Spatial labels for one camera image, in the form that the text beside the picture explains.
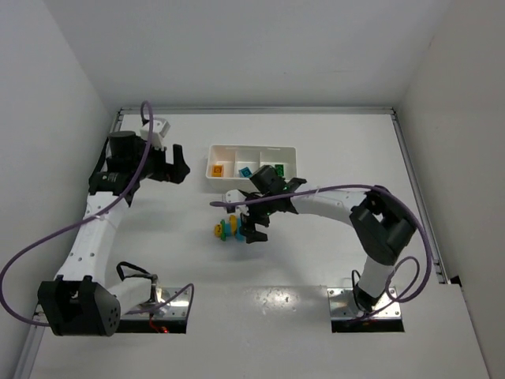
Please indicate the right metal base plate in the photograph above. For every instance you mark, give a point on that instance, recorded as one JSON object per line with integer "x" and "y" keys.
{"x": 345, "y": 305}

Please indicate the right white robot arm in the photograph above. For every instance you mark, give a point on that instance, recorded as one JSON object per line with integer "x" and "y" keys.
{"x": 381, "y": 226}

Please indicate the white three-compartment tray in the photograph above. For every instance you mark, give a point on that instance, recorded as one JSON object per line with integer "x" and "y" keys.
{"x": 235, "y": 157}

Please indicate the yellow arch lego brick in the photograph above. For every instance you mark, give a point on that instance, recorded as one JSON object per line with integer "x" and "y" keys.
{"x": 233, "y": 222}

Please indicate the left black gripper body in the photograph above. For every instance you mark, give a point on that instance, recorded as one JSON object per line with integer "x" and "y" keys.
{"x": 170, "y": 166}

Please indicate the blue curved lego brick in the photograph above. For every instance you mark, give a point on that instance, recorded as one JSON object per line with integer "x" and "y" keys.
{"x": 245, "y": 172}

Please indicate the metal base plate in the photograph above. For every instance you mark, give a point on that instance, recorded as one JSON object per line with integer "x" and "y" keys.
{"x": 345, "y": 305}
{"x": 171, "y": 304}

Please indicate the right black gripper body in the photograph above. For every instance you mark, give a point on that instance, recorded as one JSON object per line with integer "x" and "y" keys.
{"x": 254, "y": 213}

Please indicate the yellow curved lego brick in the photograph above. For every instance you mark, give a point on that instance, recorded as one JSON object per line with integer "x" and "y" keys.
{"x": 217, "y": 171}

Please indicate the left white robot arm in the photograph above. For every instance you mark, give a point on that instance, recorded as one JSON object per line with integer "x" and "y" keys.
{"x": 77, "y": 301}

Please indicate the green rectangular lego brick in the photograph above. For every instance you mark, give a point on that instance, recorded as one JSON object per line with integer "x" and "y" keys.
{"x": 279, "y": 168}

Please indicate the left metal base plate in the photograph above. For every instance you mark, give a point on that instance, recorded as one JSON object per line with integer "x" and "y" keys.
{"x": 171, "y": 304}

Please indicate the yellow face lego piece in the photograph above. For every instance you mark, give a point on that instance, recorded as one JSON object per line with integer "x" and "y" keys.
{"x": 218, "y": 230}

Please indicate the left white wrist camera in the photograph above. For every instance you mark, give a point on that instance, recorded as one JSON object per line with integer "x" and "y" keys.
{"x": 160, "y": 129}

